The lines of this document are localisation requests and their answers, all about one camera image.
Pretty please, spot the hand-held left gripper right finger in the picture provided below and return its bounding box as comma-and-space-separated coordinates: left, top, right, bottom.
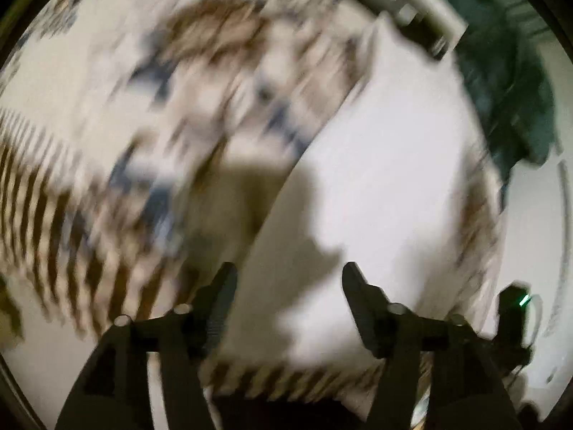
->
342, 262, 523, 430

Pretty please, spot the brown blue patterned blanket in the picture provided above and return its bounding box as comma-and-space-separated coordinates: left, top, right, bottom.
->
0, 0, 509, 406

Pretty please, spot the white small garment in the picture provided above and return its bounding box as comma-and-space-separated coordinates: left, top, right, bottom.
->
202, 13, 507, 396

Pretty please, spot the dark green cloth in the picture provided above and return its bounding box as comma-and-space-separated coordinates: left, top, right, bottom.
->
424, 0, 557, 181

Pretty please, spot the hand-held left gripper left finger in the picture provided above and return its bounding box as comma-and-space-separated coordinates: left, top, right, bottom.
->
56, 262, 238, 430

